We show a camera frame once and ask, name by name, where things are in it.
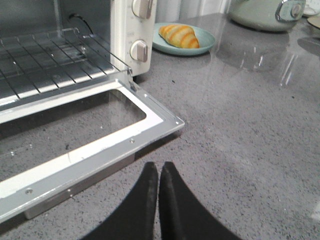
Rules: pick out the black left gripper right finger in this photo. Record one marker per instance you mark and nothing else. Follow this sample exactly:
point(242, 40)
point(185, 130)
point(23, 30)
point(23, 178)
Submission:
point(182, 216)

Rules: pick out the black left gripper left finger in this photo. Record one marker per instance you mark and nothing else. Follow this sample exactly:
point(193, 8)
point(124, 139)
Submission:
point(134, 218)

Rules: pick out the glass oven door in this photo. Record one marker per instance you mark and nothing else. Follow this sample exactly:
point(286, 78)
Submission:
point(51, 155)

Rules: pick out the striped croissant bread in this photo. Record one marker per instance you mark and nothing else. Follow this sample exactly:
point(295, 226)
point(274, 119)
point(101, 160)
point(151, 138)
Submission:
point(180, 36)

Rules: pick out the lower oven knob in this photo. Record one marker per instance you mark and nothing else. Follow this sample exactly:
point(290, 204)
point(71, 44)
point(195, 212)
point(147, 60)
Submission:
point(139, 51)

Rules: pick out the oven knob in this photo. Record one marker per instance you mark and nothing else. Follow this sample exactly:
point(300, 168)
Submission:
point(142, 8)
point(139, 51)

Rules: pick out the white Toshiba toaster oven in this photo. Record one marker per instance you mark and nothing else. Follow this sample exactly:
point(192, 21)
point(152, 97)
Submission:
point(112, 20)

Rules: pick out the upper oven knob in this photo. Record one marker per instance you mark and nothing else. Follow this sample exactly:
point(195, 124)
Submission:
point(142, 8)

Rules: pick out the teal round plate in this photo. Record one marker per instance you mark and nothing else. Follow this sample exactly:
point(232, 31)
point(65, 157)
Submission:
point(205, 38)

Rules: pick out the wire oven rack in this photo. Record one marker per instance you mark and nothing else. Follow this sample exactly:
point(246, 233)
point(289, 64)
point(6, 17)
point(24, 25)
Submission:
point(34, 64)

